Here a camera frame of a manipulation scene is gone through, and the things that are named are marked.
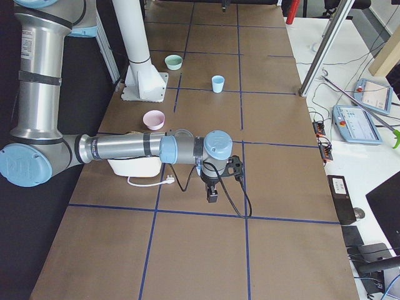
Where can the black power strip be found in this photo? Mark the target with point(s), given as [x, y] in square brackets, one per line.
[325, 149]
[319, 128]

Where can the round metal knob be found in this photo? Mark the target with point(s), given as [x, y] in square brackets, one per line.
[359, 213]

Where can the black monitor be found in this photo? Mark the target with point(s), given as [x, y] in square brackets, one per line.
[384, 203]

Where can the aluminium frame post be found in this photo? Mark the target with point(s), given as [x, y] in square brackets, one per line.
[332, 29]

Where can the cream toaster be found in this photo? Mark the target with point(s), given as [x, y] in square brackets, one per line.
[138, 167]

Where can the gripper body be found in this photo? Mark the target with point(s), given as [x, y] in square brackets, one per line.
[209, 180]

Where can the teach pendant far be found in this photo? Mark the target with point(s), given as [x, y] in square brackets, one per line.
[375, 96]

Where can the teach pendant near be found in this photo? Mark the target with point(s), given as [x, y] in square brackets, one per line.
[355, 125]

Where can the teach pendant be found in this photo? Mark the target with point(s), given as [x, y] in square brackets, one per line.
[355, 125]
[375, 96]

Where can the wooden board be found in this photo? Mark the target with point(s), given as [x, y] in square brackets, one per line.
[388, 56]

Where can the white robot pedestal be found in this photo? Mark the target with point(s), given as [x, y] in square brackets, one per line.
[143, 82]

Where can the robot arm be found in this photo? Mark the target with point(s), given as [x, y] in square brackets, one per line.
[38, 151]

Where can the green bowl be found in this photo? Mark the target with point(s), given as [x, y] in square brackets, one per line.
[173, 62]

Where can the pink bowl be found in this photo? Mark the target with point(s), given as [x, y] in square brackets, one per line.
[154, 119]

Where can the blue cup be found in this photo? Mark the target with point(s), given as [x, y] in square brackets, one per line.
[217, 83]

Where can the red object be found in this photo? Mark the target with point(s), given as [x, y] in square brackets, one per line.
[292, 11]

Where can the grabber stick tool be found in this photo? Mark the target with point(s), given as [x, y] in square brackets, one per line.
[355, 101]

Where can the black desk device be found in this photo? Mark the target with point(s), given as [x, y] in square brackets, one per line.
[376, 267]

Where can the black labelled box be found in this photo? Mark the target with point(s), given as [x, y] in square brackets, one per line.
[341, 199]

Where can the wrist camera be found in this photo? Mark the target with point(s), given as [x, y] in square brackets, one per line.
[234, 167]

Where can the toast slice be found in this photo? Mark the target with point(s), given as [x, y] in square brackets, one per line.
[133, 132]

